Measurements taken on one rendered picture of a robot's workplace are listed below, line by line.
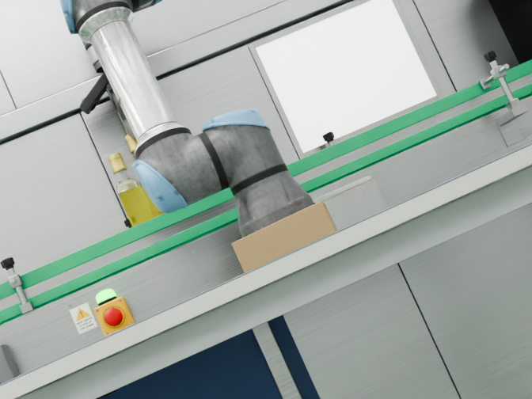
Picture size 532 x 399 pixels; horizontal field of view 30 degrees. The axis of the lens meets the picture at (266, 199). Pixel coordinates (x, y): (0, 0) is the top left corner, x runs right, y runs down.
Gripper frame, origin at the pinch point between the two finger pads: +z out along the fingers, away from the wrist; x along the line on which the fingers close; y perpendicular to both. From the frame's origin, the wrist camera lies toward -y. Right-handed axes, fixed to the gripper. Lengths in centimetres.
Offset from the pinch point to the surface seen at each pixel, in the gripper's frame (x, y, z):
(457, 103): -4, 78, 25
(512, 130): -6, 87, 37
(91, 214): 14.7, -16.7, 11.4
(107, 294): -21.4, -19.7, 34.3
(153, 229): -13.9, -4.7, 24.5
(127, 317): -22.8, -17.7, 40.7
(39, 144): 14.7, -21.6, -10.6
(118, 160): -1.9, -5.3, 4.2
